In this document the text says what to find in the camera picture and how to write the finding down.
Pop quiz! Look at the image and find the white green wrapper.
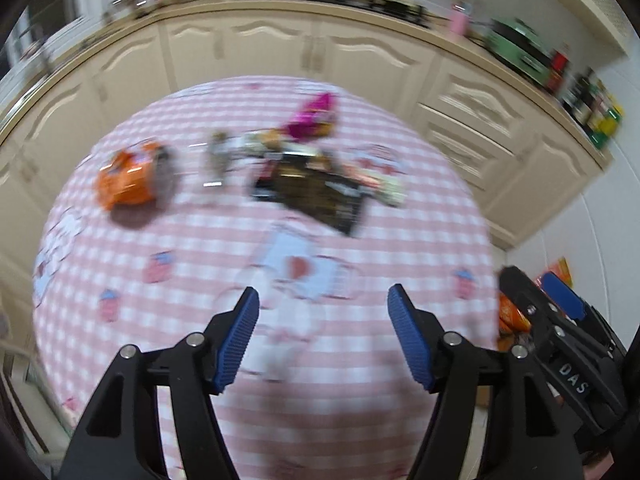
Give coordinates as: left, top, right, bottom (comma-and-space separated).
345, 152, 407, 208

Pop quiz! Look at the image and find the green yellow bottle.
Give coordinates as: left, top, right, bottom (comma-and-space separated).
587, 102, 626, 148

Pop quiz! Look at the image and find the pink utensil holder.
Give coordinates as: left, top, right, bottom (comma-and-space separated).
450, 2, 473, 36

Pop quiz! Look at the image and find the tan snack wrapper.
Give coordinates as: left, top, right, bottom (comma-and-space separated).
237, 130, 321, 157

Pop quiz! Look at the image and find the lattice door wall cabinet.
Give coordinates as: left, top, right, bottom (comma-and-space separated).
530, 0, 640, 56

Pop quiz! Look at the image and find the black snack packet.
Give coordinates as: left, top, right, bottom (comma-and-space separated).
250, 152, 373, 238

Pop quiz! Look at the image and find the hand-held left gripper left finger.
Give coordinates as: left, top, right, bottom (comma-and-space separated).
59, 286, 261, 480

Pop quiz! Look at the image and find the dark glass bottle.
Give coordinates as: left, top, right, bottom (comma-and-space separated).
565, 67, 591, 116
577, 77, 603, 128

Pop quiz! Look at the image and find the orange printed bag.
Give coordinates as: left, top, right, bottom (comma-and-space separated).
497, 257, 573, 338

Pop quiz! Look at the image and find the beige countertop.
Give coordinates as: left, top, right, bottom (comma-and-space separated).
0, 0, 613, 171

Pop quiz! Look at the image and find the red label bottle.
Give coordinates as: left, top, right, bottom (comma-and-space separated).
547, 45, 571, 93

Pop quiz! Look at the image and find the orange snack wrapper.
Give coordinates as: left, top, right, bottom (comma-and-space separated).
96, 142, 176, 211

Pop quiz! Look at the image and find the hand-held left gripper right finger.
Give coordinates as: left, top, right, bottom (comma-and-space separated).
387, 283, 586, 480

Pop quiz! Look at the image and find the pink checked tablecloth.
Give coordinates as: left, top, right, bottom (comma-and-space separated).
32, 76, 501, 480

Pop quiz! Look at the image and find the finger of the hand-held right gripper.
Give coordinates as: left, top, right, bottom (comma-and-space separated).
500, 266, 608, 361
542, 271, 628, 356

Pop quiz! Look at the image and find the pink foil wrapper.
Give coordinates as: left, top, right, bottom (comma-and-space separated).
285, 92, 340, 141

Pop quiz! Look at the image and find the green electric cooker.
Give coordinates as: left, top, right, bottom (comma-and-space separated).
482, 17, 553, 83

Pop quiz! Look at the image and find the silver wrapper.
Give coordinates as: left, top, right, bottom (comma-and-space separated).
201, 131, 238, 190

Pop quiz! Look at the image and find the sliding window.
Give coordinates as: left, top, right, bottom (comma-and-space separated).
0, 0, 81, 76

